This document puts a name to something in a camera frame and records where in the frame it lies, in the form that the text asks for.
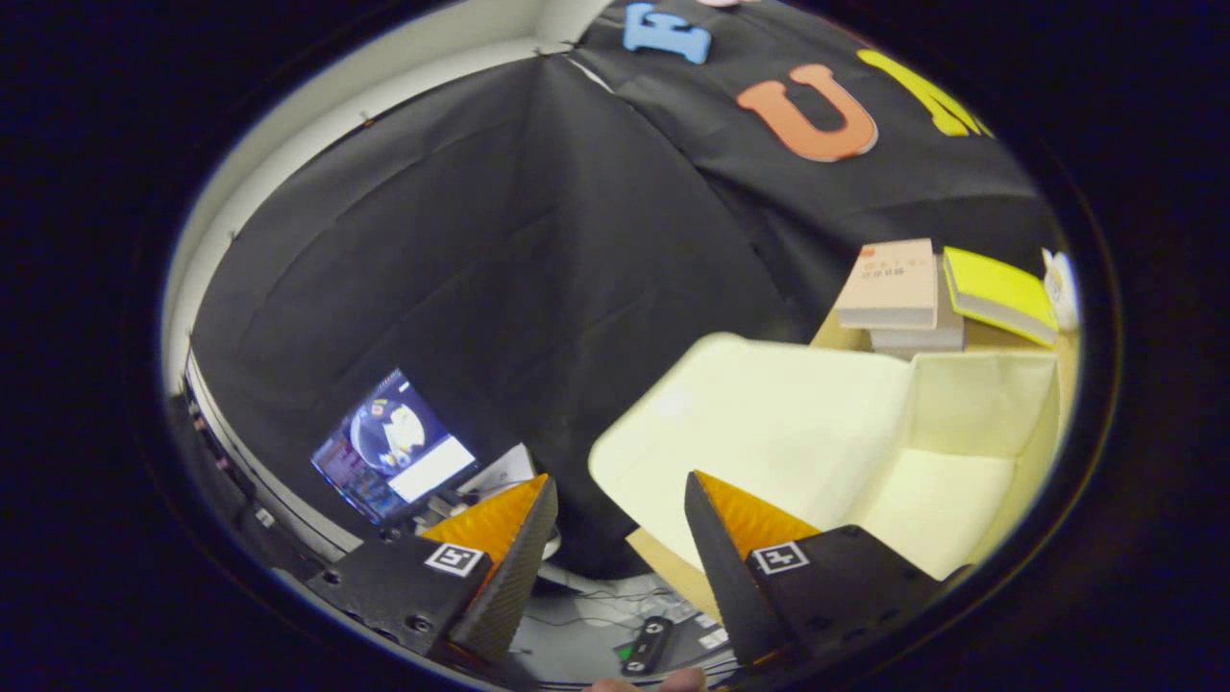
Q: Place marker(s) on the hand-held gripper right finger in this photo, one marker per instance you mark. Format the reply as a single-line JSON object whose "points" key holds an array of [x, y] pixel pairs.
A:
{"points": [[725, 567]]}

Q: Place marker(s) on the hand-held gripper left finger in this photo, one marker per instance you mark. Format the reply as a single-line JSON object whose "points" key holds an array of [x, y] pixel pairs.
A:
{"points": [[509, 577]]}

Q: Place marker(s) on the pale green storage box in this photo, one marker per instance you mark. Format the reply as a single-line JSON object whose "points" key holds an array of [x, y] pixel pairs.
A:
{"points": [[769, 423]]}

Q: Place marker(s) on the white paper sheet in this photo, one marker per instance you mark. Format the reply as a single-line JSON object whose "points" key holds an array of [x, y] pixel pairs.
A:
{"points": [[504, 471]]}

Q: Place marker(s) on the black device with green light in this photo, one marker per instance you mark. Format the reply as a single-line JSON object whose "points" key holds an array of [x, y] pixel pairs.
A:
{"points": [[646, 644]]}

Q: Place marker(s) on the lit computer monitor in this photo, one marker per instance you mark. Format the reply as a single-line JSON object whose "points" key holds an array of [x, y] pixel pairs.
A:
{"points": [[394, 452]]}

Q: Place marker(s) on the grey white book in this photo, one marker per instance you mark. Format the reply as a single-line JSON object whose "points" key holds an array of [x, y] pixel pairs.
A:
{"points": [[947, 332]]}

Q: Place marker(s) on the tan cover book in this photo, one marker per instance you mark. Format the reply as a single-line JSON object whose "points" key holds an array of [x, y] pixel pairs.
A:
{"points": [[889, 284]]}

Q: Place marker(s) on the black backdrop cloth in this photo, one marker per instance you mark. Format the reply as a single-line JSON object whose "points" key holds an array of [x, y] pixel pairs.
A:
{"points": [[480, 240]]}

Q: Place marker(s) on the yellow cover book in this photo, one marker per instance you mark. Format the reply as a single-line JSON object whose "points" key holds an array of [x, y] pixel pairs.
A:
{"points": [[999, 288]]}

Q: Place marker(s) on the white plush toy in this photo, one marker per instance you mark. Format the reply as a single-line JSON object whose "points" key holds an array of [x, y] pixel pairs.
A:
{"points": [[1059, 288]]}

